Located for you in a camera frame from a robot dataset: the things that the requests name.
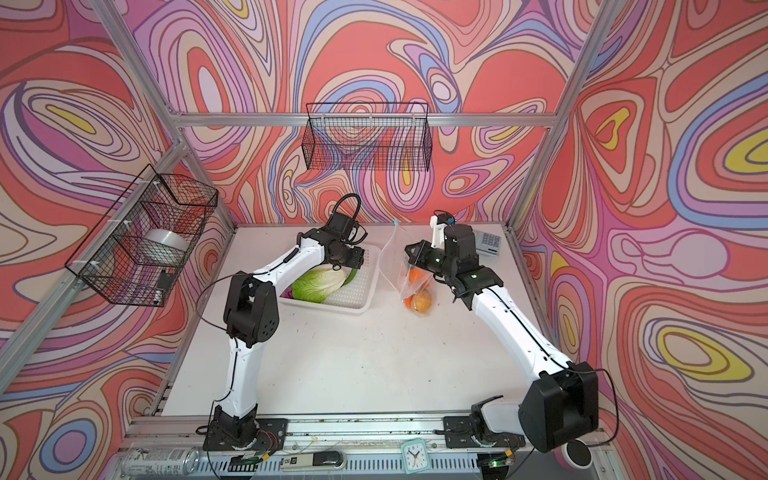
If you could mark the small teal alarm clock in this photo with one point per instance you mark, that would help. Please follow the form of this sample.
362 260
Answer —
415 456

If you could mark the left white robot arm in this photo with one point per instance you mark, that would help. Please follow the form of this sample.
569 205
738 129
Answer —
251 317

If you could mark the black wire basket back wall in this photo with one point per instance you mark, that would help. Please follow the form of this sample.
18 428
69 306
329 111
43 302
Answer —
368 136

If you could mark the white plastic perforated basket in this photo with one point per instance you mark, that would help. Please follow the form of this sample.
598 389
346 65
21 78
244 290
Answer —
353 298

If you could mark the black white remote device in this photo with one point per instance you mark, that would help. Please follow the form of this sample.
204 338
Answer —
318 461

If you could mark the silver drink can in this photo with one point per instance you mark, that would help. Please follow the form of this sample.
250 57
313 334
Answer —
166 462

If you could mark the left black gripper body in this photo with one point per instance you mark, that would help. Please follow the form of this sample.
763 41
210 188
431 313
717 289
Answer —
348 256

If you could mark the green lettuce cabbage toy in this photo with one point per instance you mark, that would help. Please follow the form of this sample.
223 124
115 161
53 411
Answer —
319 283

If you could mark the green circuit board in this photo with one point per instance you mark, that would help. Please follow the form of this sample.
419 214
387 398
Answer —
240 464

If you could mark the black wire basket left wall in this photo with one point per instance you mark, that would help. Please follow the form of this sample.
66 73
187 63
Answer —
161 218

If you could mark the grey calculator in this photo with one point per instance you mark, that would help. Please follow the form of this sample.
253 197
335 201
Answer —
487 243

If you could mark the black wire basket wall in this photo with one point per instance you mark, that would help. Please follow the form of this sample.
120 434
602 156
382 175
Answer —
161 218
368 136

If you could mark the silver tape roll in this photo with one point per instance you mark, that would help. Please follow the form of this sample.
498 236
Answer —
163 247

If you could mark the aluminium frame post left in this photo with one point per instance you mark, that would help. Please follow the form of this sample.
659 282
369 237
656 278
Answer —
122 38

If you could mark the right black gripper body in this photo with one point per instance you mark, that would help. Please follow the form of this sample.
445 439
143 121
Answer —
433 259

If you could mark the clear zip top bag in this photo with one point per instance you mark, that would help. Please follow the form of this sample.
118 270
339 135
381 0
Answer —
395 268

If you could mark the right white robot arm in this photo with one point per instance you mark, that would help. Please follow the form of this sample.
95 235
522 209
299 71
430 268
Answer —
561 402

